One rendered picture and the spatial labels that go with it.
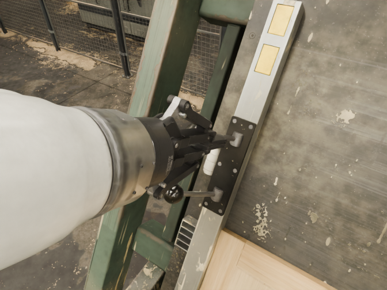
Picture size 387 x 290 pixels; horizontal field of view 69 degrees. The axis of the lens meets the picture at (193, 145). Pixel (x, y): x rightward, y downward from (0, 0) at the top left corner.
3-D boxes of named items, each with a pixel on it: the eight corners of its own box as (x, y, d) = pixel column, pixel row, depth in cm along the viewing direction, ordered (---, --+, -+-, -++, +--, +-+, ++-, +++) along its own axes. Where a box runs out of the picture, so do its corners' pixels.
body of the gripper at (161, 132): (140, 213, 27) (188, 190, 35) (164, 128, 24) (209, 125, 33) (86, 179, 30) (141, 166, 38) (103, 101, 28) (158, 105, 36)
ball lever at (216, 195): (213, 197, 60) (157, 197, 52) (219, 181, 59) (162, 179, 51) (224, 207, 57) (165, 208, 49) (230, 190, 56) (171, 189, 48)
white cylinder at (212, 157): (216, 136, 62) (205, 169, 64) (211, 137, 59) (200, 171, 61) (228, 141, 60) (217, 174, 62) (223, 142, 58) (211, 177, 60)
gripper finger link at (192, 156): (169, 160, 31) (166, 171, 32) (210, 152, 41) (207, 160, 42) (143, 147, 33) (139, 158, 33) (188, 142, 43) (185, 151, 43)
